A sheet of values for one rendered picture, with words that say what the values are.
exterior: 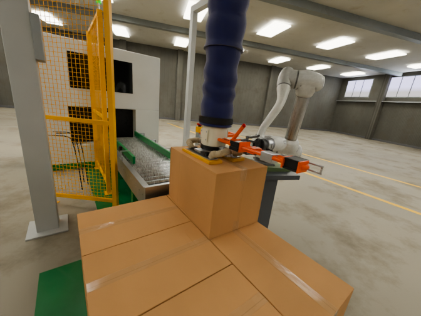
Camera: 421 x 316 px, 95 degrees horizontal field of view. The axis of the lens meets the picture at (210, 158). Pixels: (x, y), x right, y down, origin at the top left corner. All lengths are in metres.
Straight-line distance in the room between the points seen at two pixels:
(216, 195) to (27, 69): 1.67
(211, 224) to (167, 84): 11.71
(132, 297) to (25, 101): 1.63
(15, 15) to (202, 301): 2.08
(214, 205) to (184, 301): 0.44
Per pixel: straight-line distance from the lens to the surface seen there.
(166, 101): 12.52
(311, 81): 1.65
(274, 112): 1.51
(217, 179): 1.01
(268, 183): 1.90
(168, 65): 12.64
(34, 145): 2.12
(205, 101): 1.23
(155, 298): 0.96
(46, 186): 2.23
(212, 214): 1.10
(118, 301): 0.97
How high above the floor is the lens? 1.30
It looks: 16 degrees down
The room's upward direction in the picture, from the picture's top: 6 degrees clockwise
